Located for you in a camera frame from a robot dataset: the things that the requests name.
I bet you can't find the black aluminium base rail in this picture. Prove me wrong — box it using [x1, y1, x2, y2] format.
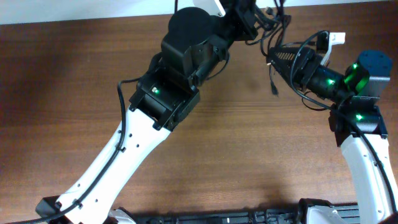
[132, 198, 360, 224]

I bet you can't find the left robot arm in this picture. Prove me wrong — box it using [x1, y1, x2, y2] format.
[36, 1, 257, 224]

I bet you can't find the thick black USB cable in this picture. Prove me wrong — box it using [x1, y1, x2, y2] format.
[244, 0, 293, 58]

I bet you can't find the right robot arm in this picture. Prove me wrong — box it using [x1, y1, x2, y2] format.
[267, 47, 397, 223]

